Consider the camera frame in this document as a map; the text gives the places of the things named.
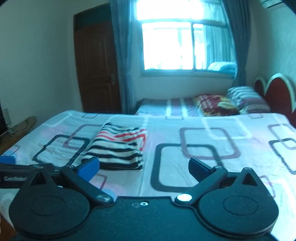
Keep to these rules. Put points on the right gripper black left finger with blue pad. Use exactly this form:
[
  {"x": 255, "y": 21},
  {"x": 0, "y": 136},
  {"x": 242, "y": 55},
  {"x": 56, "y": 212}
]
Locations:
[{"x": 77, "y": 178}]

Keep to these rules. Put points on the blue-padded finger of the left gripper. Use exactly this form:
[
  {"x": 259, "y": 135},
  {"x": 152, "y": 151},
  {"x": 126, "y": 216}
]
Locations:
[{"x": 9, "y": 160}]

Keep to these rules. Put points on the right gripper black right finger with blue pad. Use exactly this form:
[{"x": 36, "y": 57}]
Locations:
[{"x": 213, "y": 178}]

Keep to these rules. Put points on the striped red black white sweater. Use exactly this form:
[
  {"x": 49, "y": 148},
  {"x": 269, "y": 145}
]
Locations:
[{"x": 118, "y": 147}]

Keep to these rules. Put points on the wooden side table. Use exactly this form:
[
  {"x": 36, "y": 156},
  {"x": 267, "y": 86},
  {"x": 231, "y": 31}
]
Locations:
[{"x": 16, "y": 133}]

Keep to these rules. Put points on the white quilt with square pattern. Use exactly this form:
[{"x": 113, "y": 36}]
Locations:
[{"x": 264, "y": 142}]

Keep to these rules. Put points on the red patterned folded blanket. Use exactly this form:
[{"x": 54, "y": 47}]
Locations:
[{"x": 215, "y": 105}]

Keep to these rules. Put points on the striped bed sheet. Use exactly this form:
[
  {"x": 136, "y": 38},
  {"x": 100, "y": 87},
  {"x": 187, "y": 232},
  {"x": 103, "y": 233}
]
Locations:
[{"x": 170, "y": 108}]

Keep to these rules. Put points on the striped grey pillow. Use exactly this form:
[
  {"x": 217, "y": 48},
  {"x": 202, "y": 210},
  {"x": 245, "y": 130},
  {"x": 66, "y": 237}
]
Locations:
[{"x": 247, "y": 100}]

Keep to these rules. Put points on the red headboard with white trim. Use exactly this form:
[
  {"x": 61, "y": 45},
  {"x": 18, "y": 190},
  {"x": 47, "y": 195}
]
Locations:
[{"x": 279, "y": 93}]

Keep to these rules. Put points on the light blue cushion on sill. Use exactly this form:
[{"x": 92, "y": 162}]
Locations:
[{"x": 223, "y": 66}]

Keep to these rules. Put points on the dark wooden door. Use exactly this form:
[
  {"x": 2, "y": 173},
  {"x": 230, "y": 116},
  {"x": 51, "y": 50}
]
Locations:
[{"x": 96, "y": 64}]

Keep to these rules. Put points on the blue-grey right curtain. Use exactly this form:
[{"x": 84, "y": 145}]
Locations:
[{"x": 238, "y": 14}]

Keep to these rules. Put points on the blue-grey curtain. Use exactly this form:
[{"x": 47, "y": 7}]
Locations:
[
  {"x": 122, "y": 15},
  {"x": 238, "y": 14}
]

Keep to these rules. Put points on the blue-grey left curtain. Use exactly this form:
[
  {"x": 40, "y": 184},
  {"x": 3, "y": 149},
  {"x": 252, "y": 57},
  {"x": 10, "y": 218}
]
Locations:
[{"x": 122, "y": 15}]

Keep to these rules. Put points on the window with frame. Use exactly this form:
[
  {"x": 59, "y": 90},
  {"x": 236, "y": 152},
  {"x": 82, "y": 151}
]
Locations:
[{"x": 183, "y": 36}]

